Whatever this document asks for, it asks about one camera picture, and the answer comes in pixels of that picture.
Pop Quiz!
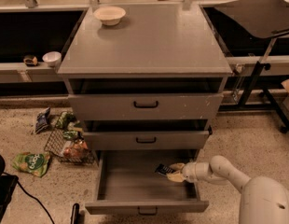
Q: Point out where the grey middle drawer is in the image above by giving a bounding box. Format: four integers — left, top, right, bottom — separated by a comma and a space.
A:
84, 131, 209, 150

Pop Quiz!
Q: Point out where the black cylindrical handle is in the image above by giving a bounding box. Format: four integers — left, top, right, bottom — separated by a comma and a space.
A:
70, 203, 79, 224

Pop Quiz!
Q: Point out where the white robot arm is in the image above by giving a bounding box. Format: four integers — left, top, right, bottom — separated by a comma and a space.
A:
166, 155, 289, 224

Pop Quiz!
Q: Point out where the black cable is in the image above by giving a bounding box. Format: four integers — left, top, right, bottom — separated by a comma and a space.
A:
2, 171, 55, 224

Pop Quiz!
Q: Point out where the black device at left edge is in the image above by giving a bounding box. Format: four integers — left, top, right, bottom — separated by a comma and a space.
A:
0, 155, 19, 224

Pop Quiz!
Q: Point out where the blue white snack bag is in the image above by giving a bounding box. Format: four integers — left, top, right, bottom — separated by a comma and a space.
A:
34, 107, 50, 133

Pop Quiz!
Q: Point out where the black tray stand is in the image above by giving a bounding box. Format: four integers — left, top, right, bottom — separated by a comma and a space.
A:
213, 0, 289, 133

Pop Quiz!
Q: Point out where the grey open bottom drawer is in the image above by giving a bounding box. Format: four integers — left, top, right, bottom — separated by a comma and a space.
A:
85, 149, 209, 216

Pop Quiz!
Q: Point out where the beige paper bowl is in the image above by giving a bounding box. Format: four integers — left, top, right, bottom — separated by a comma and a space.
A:
93, 7, 126, 26

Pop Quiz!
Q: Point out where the orange red snack bag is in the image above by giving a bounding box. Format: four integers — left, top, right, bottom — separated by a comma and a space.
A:
62, 139, 89, 159

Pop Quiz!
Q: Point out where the green snack bag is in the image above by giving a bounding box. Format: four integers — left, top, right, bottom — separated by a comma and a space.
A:
12, 152, 50, 177

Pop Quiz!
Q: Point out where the grey drawer cabinet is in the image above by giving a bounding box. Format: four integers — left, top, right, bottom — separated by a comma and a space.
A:
57, 2, 233, 165

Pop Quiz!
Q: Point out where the grey top drawer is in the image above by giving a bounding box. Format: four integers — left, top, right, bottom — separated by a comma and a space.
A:
68, 93, 223, 120

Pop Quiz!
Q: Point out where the green chip bag in basket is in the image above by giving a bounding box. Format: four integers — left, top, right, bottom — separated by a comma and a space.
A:
55, 111, 76, 130

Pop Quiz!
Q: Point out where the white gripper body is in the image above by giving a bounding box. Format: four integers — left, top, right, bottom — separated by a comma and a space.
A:
182, 162, 197, 183

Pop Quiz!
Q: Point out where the blue rxbar blueberry bar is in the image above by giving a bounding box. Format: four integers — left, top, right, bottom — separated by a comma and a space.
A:
155, 164, 174, 175

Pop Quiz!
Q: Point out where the black wire basket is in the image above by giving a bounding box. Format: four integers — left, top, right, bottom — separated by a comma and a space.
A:
44, 120, 94, 164

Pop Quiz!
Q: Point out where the small white cup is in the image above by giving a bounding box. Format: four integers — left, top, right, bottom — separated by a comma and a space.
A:
42, 51, 62, 67

